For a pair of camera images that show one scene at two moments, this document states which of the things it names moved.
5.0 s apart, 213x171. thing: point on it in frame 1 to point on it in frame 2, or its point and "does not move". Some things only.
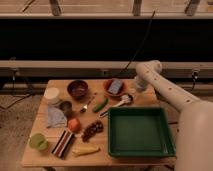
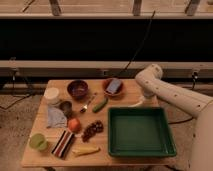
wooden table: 72,125 does not move
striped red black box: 63,144 does not move
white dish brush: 124,99 to 134,105
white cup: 52,95 does not move
